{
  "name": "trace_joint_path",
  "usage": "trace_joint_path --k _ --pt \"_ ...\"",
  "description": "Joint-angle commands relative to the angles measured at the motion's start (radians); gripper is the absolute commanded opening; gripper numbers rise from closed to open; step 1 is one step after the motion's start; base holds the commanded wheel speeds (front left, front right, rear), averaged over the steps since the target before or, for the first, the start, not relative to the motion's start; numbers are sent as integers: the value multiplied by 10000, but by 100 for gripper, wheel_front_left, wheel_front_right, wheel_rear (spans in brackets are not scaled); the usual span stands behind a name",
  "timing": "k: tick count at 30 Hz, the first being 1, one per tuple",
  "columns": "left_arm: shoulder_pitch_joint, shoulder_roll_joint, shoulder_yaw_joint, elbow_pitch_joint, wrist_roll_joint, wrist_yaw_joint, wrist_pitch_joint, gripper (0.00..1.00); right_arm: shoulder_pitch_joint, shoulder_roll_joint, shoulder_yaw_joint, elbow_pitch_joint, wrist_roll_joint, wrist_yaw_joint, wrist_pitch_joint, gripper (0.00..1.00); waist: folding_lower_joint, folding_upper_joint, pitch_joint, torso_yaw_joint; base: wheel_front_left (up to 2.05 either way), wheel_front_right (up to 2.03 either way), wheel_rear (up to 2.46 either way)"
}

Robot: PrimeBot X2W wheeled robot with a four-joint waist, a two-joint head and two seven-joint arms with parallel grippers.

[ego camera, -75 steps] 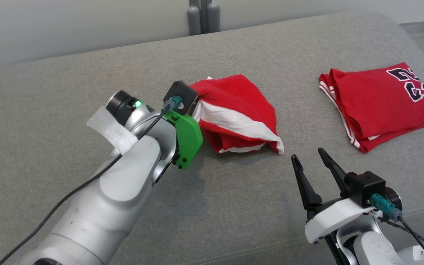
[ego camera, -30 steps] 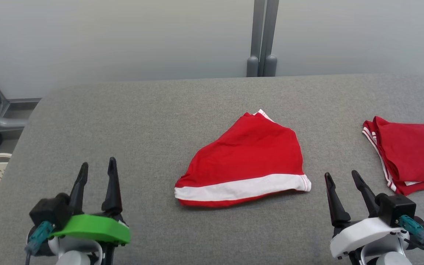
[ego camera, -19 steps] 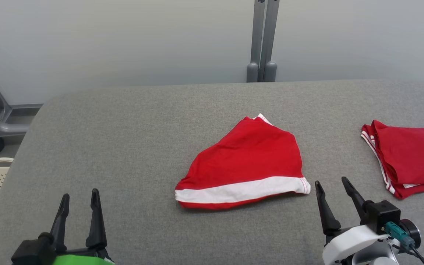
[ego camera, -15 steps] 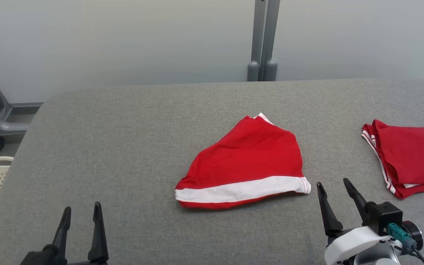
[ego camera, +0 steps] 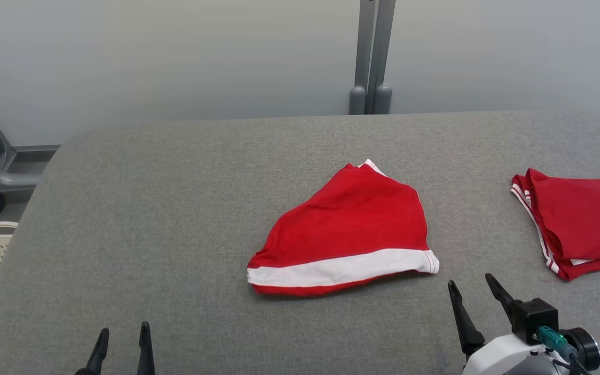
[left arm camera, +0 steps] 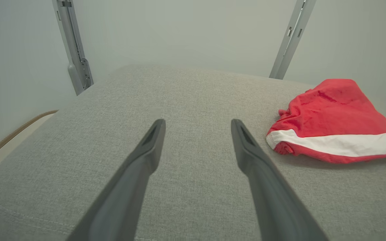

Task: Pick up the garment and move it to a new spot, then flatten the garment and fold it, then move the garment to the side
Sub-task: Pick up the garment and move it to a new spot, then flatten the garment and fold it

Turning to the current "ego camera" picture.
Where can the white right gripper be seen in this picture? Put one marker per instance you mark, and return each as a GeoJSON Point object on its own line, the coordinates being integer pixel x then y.
{"type": "Point", "coordinates": [498, 357]}

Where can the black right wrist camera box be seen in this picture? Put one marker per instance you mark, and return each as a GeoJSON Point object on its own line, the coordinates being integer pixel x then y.
{"type": "Point", "coordinates": [534, 317]}

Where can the grey metal double post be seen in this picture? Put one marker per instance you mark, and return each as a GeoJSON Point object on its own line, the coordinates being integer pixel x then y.
{"type": "Point", "coordinates": [378, 52]}

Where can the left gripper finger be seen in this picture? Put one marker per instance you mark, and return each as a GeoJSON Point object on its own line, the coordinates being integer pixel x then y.
{"type": "Point", "coordinates": [97, 359]}
{"type": "Point", "coordinates": [146, 354]}

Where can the red shorts with white band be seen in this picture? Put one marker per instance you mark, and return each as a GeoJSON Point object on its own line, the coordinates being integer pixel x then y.
{"type": "Point", "coordinates": [352, 219]}

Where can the red white polo shirt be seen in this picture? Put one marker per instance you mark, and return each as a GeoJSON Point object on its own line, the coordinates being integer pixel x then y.
{"type": "Point", "coordinates": [581, 224]}

